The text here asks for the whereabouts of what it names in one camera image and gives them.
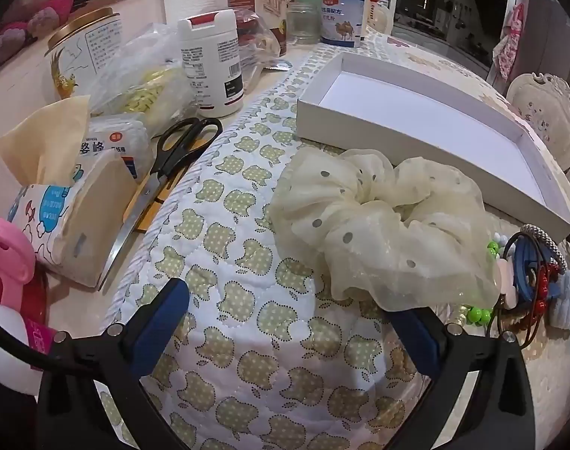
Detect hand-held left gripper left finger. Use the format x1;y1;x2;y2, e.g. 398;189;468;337
36;277;192;450

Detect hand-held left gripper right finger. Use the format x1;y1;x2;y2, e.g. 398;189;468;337
385;307;536;450

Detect green bead bracelet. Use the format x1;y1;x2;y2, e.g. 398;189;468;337
467;241;501;324

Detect cream dotted organza scrunchie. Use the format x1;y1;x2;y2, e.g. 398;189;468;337
268;146;501;312

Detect red bead bracelet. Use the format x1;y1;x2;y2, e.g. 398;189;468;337
531;262;560;317

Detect grey braided hair tie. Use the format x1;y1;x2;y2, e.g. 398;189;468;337
519;224;569;273

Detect white shallow cardboard box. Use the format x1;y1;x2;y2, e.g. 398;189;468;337
296;51;570;242

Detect green apple quilted cloth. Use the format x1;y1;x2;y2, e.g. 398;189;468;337
100;40;501;450

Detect soft tissue pack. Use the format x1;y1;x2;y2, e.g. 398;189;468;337
0;95;138;289

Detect white round container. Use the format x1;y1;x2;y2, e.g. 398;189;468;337
0;300;51;397

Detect pink plastic object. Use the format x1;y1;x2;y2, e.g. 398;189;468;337
0;216;36;301

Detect small white plastic packet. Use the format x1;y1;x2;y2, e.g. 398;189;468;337
85;113;153;183

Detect clear bag yellow contents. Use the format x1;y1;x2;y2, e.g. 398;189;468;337
85;21;196;127

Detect white bottle red cap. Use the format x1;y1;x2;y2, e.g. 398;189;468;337
178;9;245;119

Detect cream carved dining chair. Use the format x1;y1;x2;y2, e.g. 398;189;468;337
505;72;570;174

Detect white tin gold lid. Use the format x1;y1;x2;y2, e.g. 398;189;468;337
45;7;124;104

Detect clear bag red contents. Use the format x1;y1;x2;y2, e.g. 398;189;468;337
235;9;290;71

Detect pink hanging cloth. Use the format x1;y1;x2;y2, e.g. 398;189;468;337
493;2;527;80

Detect small empty glass jar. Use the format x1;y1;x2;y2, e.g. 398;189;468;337
287;2;320;45

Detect cream bottle red cap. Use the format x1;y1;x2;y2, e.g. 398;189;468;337
365;0;394;36

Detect blue white milk powder can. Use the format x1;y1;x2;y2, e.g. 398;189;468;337
320;0;367;48

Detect black handled scissors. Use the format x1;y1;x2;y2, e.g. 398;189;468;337
97;117;224;291

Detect pink bear wall poster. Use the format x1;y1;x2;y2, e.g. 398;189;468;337
0;0;79;76

